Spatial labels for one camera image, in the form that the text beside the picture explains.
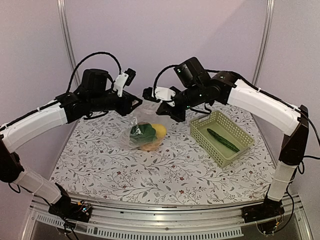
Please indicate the clear zip top bag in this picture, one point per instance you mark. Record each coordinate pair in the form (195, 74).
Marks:
(145, 113)

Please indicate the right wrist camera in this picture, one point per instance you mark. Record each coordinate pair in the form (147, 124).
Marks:
(160, 94)

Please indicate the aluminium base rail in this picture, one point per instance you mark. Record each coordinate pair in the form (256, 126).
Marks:
(120, 220)

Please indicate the beige perforated plastic basket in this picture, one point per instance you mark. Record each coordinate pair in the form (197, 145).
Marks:
(225, 127)

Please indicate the green cucumber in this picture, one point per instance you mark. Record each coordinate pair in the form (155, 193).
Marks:
(223, 141)

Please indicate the green white bok choy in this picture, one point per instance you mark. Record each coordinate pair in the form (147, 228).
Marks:
(142, 133)

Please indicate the left aluminium corner post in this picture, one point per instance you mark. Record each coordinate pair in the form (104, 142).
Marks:
(61, 7)

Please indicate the right aluminium corner post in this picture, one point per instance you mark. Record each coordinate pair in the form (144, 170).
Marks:
(264, 41)

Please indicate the aluminium corner post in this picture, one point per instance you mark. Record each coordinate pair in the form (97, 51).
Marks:
(61, 7)
(264, 41)

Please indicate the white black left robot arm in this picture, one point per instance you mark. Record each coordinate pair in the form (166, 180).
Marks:
(16, 133)

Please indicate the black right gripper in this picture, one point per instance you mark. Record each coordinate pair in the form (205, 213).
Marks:
(165, 110)

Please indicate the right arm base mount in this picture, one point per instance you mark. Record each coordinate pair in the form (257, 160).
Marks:
(268, 215)

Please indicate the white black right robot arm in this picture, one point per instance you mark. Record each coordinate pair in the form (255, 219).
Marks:
(230, 88)

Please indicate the brown potato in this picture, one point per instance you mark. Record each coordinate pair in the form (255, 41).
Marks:
(152, 146)

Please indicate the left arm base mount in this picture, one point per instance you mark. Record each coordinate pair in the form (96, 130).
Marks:
(65, 209)

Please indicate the floral patterned table mat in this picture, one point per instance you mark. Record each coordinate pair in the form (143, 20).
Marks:
(179, 172)

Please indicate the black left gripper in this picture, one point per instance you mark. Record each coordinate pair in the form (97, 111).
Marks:
(125, 108)

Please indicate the yellow lemon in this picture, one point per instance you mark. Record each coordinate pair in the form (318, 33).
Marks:
(160, 130)

